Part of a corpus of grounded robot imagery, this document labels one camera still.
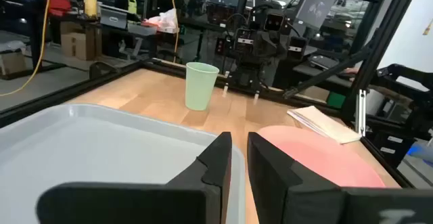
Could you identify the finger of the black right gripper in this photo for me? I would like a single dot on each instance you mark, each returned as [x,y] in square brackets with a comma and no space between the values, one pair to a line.
[256,93]
[225,85]

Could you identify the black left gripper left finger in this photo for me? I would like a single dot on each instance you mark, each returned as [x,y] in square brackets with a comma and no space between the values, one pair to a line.
[218,163]

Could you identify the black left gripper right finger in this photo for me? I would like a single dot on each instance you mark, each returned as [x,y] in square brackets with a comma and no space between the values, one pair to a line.
[277,183]

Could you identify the light green plastic cup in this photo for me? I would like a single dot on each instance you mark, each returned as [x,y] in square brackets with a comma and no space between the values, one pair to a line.
[199,88]

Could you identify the pink round plate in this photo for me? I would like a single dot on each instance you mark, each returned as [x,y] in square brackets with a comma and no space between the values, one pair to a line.
[324,159]

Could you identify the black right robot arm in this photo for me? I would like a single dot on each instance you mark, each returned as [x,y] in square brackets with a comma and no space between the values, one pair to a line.
[267,44]

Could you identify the grey plastic tray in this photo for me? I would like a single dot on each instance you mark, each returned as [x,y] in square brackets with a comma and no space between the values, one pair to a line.
[84,142]

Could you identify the white spiral notebook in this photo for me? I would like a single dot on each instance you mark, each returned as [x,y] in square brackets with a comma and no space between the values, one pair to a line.
[324,122]

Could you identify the green box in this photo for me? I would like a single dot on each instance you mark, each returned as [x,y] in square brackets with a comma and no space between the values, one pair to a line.
[335,100]

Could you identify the white plastic bag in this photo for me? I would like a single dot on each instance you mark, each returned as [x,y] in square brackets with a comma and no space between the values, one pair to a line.
[165,21]

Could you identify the person's hand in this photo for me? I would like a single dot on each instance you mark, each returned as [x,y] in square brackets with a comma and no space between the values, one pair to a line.
[352,70]

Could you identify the grey hanging board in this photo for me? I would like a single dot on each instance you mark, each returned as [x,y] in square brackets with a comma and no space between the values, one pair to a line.
[319,2]

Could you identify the grey storage bin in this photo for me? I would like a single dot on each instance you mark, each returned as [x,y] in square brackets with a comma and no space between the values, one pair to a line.
[113,18]

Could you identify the black curved machine part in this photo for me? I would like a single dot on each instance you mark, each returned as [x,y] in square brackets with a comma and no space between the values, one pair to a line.
[399,73]

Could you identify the large cardboard box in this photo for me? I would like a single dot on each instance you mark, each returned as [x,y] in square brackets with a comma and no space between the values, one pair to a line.
[79,44]

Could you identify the yellow container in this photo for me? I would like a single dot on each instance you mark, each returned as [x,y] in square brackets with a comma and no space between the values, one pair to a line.
[90,5]

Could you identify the red bag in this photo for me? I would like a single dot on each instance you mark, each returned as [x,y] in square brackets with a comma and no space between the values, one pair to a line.
[59,5]

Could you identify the small cardboard box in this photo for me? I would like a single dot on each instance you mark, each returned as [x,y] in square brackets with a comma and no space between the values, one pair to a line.
[11,63]

